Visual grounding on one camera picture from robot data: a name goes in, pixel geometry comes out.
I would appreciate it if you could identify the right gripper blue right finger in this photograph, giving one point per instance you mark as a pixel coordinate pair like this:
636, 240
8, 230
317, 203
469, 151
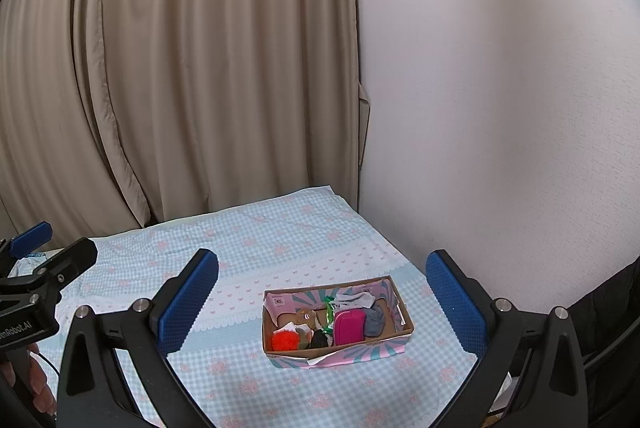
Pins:
528, 370

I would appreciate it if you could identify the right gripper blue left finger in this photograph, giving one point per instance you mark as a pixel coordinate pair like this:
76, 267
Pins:
92, 388

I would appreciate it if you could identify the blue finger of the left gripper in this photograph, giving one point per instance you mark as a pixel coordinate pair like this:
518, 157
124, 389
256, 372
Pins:
30, 241
64, 267

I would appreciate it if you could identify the grey sock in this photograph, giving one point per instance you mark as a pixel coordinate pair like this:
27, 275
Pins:
374, 321

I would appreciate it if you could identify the grey toy orange pompom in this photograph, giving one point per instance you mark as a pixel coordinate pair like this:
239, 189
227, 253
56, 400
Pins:
291, 340

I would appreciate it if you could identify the magenta pouch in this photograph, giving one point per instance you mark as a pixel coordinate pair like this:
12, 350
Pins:
348, 327

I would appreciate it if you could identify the white tissue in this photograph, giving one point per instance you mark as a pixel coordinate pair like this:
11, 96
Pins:
343, 302

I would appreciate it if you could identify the black small plush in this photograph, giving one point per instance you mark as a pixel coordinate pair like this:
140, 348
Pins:
320, 339

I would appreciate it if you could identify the green wet wipes pack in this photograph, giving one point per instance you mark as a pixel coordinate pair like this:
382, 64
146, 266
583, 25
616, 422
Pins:
328, 328

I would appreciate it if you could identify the brown cookie plush toy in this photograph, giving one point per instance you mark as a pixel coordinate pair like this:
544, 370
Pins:
307, 319

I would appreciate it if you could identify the person's left hand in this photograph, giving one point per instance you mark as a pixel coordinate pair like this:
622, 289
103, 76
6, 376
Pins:
42, 396

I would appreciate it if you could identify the beige curtain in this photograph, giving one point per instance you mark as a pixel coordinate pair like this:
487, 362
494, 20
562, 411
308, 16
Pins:
120, 114

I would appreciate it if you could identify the cardboard box pink lining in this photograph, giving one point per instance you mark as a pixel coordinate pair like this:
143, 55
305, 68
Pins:
279, 309

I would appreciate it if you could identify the blue checkered bed cover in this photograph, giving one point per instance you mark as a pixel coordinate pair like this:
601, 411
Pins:
308, 238

